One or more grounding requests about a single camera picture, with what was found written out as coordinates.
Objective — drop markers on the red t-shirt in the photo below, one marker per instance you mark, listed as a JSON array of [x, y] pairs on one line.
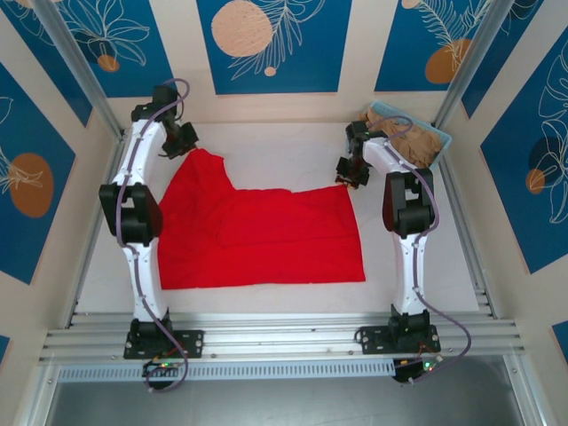
[[266, 235]]

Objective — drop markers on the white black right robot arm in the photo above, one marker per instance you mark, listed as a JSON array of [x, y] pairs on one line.
[[410, 266]]

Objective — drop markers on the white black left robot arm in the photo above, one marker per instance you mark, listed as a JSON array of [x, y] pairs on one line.
[[142, 275]]

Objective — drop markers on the beige t-shirt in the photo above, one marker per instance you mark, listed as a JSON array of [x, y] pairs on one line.
[[421, 142]]

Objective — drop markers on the light blue plastic basket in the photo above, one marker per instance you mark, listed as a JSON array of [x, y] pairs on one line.
[[446, 143]]

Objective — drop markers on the grey metal sheet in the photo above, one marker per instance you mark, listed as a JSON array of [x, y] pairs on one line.
[[284, 404]]

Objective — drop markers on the blue floral wall panel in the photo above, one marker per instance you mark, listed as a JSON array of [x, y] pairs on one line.
[[412, 49], [26, 146], [120, 40], [284, 49], [532, 133]]

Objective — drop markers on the aluminium corner post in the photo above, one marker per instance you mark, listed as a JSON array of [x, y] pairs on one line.
[[80, 66], [466, 66]]

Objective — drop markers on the aluminium side rail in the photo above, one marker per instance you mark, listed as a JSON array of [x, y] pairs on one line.
[[466, 248], [89, 266]]

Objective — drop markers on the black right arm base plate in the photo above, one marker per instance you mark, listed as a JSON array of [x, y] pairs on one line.
[[373, 339]]

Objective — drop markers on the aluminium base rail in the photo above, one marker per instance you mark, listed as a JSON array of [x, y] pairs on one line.
[[275, 337]]

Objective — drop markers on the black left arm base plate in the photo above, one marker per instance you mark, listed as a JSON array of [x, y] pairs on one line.
[[195, 344]]

